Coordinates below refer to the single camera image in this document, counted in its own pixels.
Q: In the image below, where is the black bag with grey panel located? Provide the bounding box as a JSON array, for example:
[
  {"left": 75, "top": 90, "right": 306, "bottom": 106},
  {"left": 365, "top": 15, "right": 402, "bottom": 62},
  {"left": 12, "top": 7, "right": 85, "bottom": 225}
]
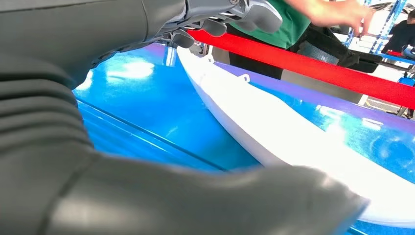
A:
[{"left": 297, "top": 25, "right": 383, "bottom": 73}]

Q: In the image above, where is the person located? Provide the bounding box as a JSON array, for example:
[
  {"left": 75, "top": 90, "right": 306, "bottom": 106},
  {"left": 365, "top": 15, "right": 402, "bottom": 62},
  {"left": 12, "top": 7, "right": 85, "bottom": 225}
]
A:
[
  {"left": 227, "top": 0, "right": 383, "bottom": 80},
  {"left": 382, "top": 9, "right": 415, "bottom": 54}
]

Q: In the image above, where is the long red barrier belt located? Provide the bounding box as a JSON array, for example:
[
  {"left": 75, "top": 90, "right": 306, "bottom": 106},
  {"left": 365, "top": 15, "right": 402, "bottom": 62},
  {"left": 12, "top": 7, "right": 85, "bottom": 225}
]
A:
[{"left": 188, "top": 29, "right": 415, "bottom": 110}]

